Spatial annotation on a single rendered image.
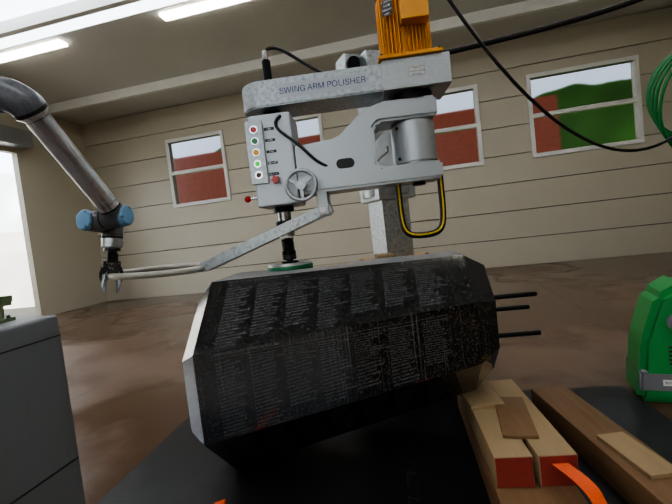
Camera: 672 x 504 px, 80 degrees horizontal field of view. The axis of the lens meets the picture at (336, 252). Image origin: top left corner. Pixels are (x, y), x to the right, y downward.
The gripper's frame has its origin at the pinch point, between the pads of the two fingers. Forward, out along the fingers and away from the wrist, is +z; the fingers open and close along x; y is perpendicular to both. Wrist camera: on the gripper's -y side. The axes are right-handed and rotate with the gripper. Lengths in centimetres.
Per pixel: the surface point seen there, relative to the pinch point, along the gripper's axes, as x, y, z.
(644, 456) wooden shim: 151, 154, 52
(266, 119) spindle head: 59, 48, -78
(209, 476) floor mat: 38, 39, 79
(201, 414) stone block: 29, 62, 44
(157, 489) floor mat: 18, 33, 81
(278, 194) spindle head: 65, 48, -44
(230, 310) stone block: 40, 59, 6
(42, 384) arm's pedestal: -18, 83, 22
